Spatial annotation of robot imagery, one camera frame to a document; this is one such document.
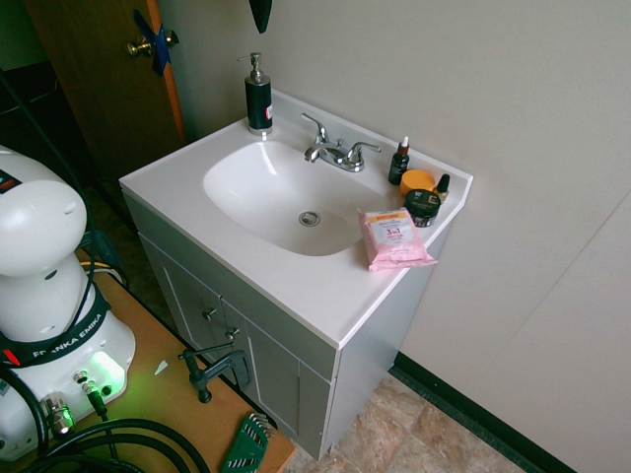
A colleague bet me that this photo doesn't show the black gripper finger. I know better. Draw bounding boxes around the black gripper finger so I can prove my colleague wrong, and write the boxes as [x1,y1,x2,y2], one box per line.
[247,0,276,35]

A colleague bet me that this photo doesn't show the dark soap dispenser silver pump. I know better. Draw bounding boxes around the dark soap dispenser silver pump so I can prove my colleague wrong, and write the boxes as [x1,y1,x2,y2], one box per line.
[237,51,275,137]

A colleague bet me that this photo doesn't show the blue tape strip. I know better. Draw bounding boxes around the blue tape strip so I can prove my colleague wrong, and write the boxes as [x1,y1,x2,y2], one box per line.
[131,9,175,78]

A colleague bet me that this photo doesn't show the brass door knob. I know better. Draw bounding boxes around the brass door knob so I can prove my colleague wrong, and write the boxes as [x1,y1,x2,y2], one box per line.
[124,30,180,60]

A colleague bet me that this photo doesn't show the brown wooden door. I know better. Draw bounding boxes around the brown wooden door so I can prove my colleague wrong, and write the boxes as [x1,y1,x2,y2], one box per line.
[23,0,188,184]

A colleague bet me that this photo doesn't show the dark dropper bottle white cap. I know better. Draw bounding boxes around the dark dropper bottle white cap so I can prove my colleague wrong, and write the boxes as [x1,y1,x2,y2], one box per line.
[386,135,412,187]

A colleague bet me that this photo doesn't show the orange round jar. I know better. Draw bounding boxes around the orange round jar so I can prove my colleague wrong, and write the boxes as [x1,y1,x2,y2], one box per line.
[398,169,437,199]

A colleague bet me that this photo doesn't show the black round jar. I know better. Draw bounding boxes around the black round jar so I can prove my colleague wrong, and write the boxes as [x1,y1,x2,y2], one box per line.
[402,188,443,229]

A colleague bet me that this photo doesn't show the small gold bottle black cap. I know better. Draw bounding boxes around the small gold bottle black cap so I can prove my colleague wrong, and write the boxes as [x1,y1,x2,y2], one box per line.
[433,172,453,206]

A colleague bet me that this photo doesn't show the pink wipes pack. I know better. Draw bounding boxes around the pink wipes pack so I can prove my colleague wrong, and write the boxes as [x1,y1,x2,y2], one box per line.
[356,206,439,273]

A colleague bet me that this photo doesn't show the white sink countertop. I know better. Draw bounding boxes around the white sink countertop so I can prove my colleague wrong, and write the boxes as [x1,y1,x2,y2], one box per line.
[118,88,475,352]

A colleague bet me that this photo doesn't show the grey vanity cabinet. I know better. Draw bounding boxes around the grey vanity cabinet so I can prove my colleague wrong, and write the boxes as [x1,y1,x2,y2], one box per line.
[121,190,448,462]

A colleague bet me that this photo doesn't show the black C-clamp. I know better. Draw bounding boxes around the black C-clamp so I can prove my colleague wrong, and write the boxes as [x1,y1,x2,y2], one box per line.
[177,341,253,405]

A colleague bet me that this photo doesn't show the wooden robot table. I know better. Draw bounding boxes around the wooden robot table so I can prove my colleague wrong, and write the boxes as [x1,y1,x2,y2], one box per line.
[0,264,298,473]

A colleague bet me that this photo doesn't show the green hex key set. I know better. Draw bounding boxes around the green hex key set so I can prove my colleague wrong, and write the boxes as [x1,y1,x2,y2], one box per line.
[219,412,274,473]

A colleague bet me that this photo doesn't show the chrome two-handle faucet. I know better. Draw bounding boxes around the chrome two-handle faucet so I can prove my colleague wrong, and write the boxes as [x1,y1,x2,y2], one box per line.
[300,112,384,174]

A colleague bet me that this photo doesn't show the thick black cable bundle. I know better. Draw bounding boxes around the thick black cable bundle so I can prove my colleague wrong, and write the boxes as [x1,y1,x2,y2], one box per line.
[0,364,214,473]

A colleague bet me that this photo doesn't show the black wall baseboard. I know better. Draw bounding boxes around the black wall baseboard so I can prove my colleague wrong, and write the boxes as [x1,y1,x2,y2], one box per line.
[387,351,579,473]

